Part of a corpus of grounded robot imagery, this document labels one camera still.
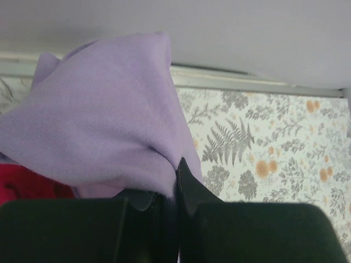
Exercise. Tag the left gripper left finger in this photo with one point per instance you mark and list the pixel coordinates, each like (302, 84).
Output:
(129, 227)

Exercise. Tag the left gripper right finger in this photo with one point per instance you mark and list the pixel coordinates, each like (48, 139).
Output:
(216, 231)

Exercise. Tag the purple t shirt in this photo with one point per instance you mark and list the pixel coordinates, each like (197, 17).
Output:
(103, 118)

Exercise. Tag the floral table mat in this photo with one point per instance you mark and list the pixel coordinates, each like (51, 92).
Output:
(257, 147)

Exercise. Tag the red folded t shirt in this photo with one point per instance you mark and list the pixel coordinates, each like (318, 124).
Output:
(18, 182)

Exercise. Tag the aluminium frame rail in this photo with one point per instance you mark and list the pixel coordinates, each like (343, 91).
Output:
(23, 65)

